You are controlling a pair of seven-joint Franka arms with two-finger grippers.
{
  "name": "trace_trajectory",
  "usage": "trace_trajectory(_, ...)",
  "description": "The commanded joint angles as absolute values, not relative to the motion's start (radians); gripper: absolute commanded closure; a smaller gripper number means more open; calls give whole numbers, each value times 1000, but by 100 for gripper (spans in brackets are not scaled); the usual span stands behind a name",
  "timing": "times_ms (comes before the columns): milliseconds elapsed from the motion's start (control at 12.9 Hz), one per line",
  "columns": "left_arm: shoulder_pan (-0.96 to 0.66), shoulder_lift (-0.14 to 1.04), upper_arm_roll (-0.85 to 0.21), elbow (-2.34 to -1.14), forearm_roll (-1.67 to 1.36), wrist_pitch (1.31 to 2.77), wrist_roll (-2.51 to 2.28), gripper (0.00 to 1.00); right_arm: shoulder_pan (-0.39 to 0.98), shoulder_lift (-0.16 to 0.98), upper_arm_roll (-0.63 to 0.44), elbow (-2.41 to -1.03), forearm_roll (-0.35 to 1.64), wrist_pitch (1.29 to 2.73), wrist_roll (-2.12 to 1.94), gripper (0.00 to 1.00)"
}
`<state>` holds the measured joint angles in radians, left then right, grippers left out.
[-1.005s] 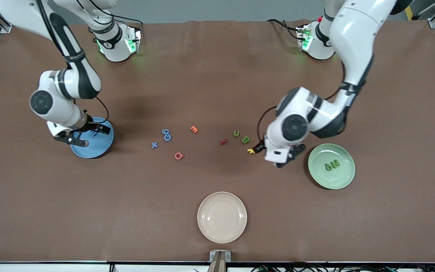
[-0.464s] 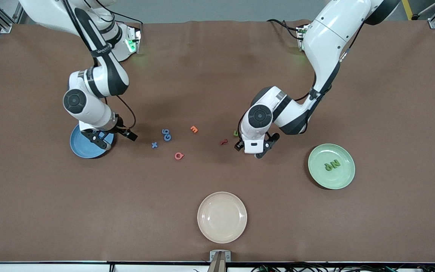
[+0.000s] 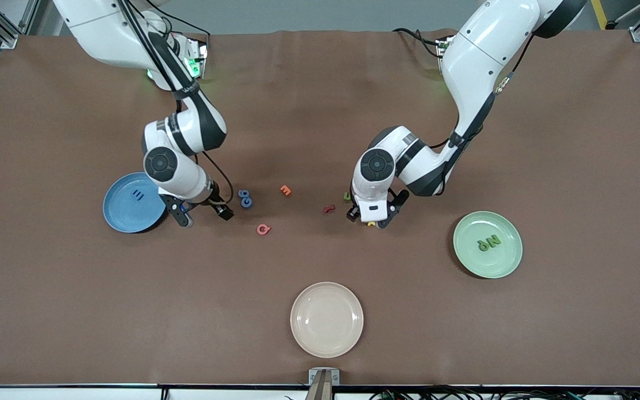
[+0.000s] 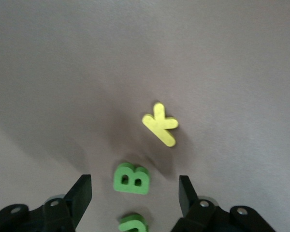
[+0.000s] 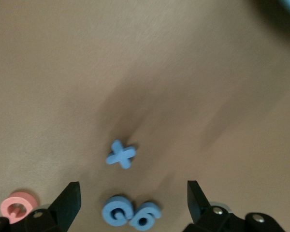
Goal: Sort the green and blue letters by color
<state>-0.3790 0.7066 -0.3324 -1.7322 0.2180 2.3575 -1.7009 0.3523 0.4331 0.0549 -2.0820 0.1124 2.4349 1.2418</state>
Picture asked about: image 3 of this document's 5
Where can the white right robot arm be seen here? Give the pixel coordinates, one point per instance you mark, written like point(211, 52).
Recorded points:
point(103, 33)

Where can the blue plate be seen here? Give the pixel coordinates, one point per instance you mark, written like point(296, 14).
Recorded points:
point(123, 214)

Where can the blue foam letter E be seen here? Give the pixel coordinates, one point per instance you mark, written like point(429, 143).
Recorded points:
point(138, 194)

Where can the green foam letter P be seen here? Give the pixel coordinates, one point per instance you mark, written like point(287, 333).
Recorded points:
point(482, 244)

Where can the green plate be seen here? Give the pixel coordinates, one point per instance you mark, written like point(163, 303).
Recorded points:
point(488, 261)

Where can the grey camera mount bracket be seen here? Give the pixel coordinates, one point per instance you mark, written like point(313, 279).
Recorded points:
point(324, 378)

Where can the brown table cover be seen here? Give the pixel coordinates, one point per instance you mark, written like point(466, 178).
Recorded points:
point(298, 111)

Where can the red foam letter Q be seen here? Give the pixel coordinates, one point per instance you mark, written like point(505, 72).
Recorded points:
point(263, 229)

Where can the blue foam letter G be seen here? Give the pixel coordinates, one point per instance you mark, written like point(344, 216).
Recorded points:
point(246, 203)

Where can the cream plate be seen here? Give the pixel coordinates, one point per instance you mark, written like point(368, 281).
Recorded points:
point(326, 319)

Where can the red foam letter J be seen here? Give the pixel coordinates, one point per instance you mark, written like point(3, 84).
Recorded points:
point(328, 209)

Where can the silver left arm base connector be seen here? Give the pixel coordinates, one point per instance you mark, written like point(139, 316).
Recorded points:
point(442, 45)

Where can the orange foam letter E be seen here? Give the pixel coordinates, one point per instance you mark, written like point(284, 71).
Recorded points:
point(285, 190)

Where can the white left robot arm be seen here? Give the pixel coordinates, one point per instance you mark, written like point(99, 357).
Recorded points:
point(475, 55)

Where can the green foam letter N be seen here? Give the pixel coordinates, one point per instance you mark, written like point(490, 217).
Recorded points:
point(493, 240)

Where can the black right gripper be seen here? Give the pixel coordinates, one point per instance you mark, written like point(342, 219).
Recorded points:
point(216, 205)

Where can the white table frame rail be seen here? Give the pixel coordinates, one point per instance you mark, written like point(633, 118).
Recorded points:
point(75, 393)

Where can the silver right arm base connector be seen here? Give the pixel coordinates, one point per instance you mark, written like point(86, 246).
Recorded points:
point(200, 53)

